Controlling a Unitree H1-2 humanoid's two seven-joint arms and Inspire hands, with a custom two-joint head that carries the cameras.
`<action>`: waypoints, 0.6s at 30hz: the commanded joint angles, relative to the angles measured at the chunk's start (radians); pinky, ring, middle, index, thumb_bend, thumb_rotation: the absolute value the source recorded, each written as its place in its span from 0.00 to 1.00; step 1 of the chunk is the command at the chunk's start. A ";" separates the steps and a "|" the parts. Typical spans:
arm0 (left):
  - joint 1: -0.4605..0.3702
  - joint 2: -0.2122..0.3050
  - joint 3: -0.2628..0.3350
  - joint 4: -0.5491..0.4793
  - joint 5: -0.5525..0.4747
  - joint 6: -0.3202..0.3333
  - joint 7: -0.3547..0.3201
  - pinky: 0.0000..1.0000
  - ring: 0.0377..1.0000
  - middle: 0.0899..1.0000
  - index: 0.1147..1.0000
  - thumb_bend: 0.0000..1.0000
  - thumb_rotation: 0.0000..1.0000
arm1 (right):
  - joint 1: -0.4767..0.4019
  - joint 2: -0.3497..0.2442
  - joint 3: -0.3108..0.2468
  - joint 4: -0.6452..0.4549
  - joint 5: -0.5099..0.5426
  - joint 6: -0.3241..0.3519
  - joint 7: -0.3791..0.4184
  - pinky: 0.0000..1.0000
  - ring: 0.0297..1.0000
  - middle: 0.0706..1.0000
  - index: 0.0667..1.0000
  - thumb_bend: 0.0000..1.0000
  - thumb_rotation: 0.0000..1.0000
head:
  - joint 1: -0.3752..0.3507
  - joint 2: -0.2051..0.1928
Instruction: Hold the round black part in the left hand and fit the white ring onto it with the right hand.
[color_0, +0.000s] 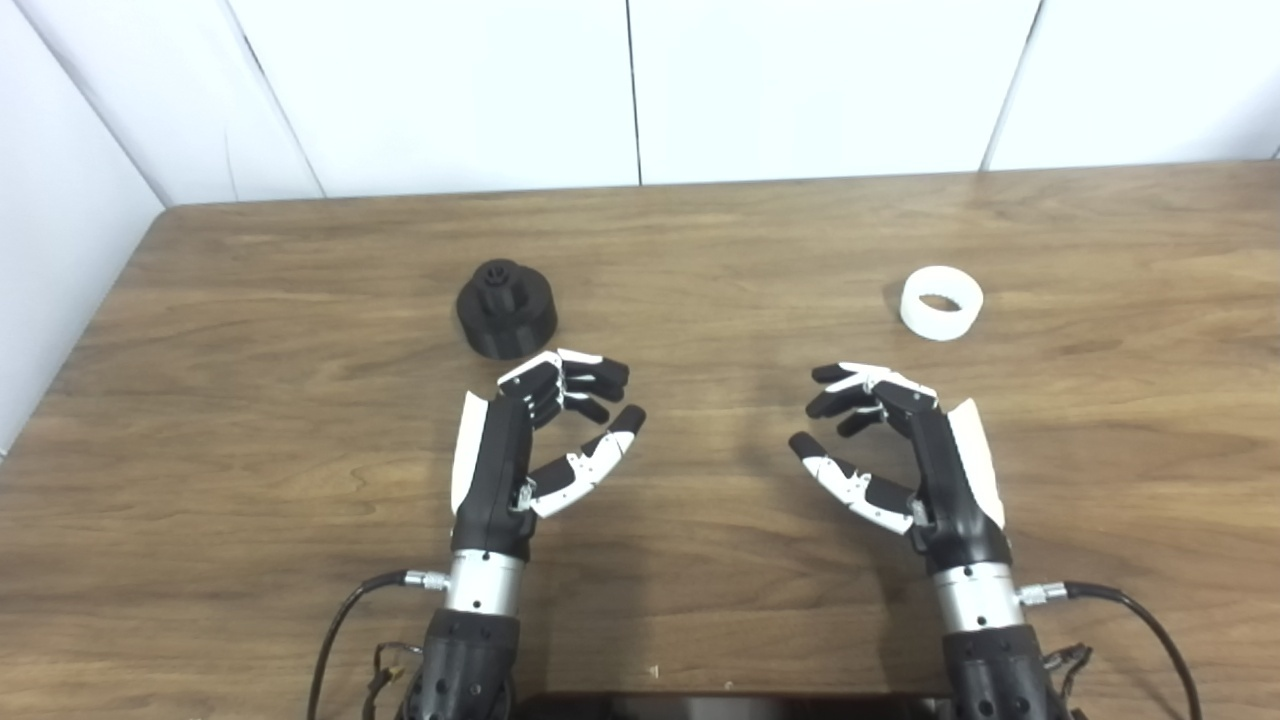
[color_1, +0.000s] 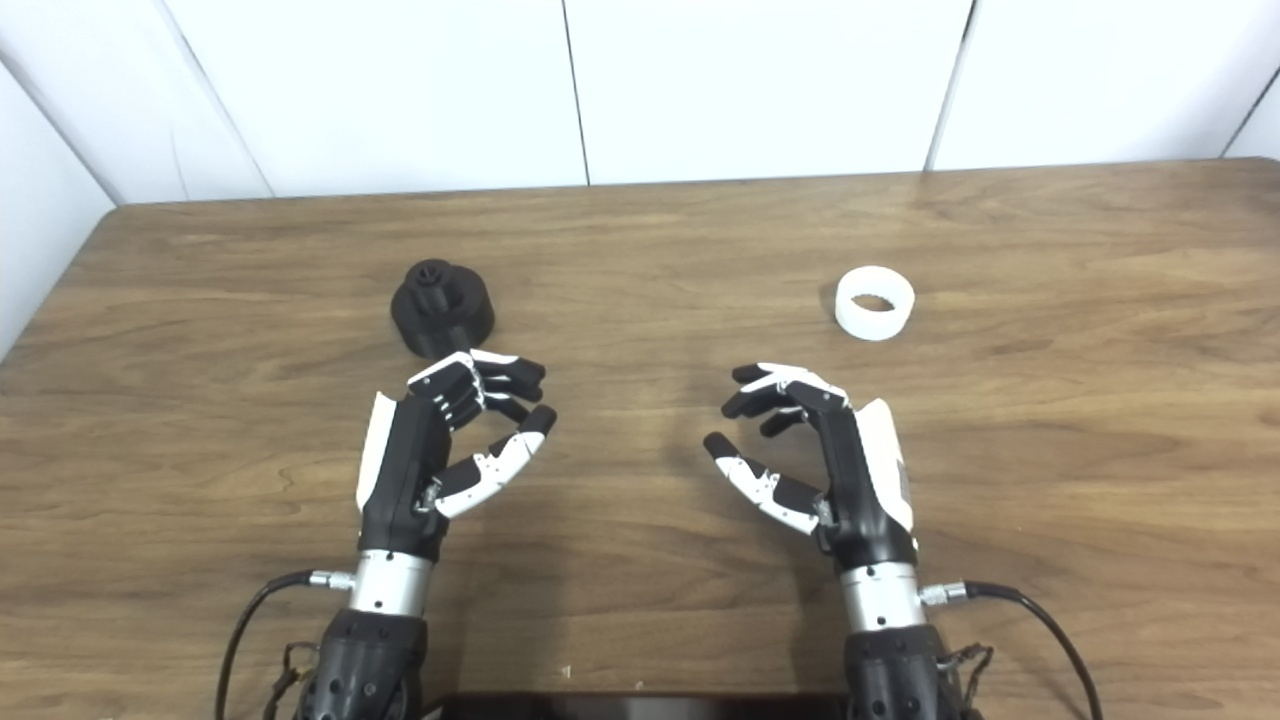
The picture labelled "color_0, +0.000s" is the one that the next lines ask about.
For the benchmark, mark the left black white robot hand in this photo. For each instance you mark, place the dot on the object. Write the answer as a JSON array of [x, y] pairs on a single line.
[[495, 470]]

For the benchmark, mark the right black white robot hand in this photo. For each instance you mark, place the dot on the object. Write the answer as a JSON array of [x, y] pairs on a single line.
[[950, 490]]

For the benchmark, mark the round black stepped part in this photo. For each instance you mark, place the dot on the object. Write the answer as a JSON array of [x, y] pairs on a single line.
[[505, 320]]

